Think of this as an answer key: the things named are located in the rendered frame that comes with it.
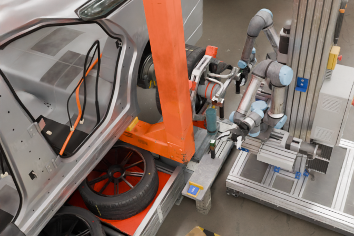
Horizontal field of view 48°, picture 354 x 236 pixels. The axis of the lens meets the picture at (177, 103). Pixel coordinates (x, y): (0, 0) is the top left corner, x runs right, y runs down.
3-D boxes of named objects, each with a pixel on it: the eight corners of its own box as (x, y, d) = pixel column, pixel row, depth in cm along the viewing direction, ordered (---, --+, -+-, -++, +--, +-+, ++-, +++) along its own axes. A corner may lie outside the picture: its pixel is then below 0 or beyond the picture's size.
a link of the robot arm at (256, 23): (259, 27, 297) (245, 71, 335) (266, 19, 303) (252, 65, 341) (246, 20, 300) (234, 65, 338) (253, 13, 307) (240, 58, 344)
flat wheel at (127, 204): (98, 153, 368) (91, 136, 352) (166, 159, 354) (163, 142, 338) (70, 215, 322) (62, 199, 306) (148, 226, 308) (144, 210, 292)
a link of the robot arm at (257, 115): (264, 119, 256) (265, 110, 250) (255, 129, 251) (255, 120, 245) (254, 114, 260) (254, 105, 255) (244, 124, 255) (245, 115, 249)
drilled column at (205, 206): (201, 202, 351) (198, 173, 322) (211, 206, 347) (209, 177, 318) (196, 210, 345) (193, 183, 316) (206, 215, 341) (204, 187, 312)
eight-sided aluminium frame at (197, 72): (214, 91, 368) (213, 43, 331) (221, 93, 365) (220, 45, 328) (188, 131, 335) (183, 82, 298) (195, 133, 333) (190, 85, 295)
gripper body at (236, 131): (240, 146, 242) (251, 134, 248) (238, 135, 237) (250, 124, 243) (230, 141, 247) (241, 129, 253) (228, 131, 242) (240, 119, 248)
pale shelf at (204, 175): (205, 155, 335) (205, 153, 333) (223, 161, 328) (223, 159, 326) (181, 194, 309) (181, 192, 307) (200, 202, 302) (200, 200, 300)
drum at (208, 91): (204, 88, 342) (203, 76, 332) (227, 95, 334) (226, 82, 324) (197, 99, 334) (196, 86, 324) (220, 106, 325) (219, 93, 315)
